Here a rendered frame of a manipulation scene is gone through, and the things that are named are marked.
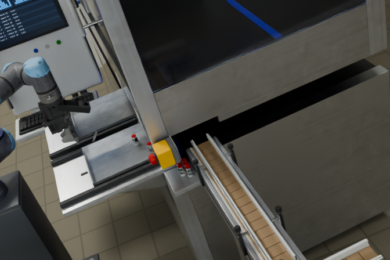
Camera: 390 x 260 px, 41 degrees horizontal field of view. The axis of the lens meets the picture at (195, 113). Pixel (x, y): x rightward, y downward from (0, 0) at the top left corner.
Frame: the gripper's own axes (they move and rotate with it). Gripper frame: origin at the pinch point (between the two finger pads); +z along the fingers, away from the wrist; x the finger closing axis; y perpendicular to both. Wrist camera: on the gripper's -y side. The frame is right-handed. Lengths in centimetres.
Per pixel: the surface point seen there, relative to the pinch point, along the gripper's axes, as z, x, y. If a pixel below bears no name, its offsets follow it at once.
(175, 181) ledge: 19.9, 20.3, -26.2
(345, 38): -3, 12, -106
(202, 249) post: 68, 12, -27
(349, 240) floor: 108, 12, -97
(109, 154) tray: 19.7, -12.5, -7.6
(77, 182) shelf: 20.0, -3.6, 8.0
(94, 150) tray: 19.7, -19.5, -2.6
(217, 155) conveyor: 15, 23, -44
